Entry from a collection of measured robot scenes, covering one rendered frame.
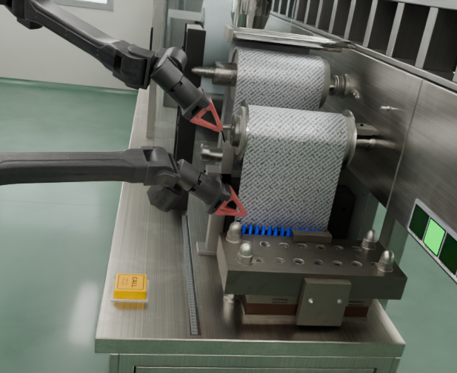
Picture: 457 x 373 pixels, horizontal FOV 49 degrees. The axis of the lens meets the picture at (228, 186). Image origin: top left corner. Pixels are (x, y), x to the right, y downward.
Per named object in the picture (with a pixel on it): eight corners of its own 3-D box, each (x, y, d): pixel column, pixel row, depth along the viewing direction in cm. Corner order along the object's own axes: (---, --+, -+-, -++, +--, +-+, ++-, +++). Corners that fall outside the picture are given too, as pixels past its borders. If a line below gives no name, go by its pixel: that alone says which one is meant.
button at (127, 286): (115, 281, 116) (116, 272, 115) (146, 282, 117) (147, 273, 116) (112, 299, 109) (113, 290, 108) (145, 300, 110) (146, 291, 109)
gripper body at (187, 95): (187, 121, 111) (164, 98, 108) (186, 109, 120) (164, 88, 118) (209, 101, 110) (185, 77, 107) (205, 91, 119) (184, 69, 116)
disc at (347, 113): (326, 151, 132) (341, 99, 124) (328, 151, 132) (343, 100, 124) (342, 181, 120) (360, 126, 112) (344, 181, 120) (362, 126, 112)
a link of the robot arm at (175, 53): (121, 86, 113) (126, 50, 107) (135, 66, 122) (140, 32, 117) (172, 100, 113) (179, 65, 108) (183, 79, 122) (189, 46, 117)
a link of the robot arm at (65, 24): (9, 19, 126) (8, -24, 120) (29, 16, 131) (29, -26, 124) (131, 95, 111) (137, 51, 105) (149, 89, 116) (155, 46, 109)
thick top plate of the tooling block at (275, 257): (215, 254, 119) (219, 232, 117) (372, 261, 125) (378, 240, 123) (224, 294, 104) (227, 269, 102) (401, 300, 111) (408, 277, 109)
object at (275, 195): (232, 232, 122) (243, 161, 115) (324, 237, 126) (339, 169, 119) (232, 233, 121) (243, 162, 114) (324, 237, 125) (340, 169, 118)
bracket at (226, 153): (194, 245, 136) (207, 138, 124) (218, 246, 137) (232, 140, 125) (195, 254, 131) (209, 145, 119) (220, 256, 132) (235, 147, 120)
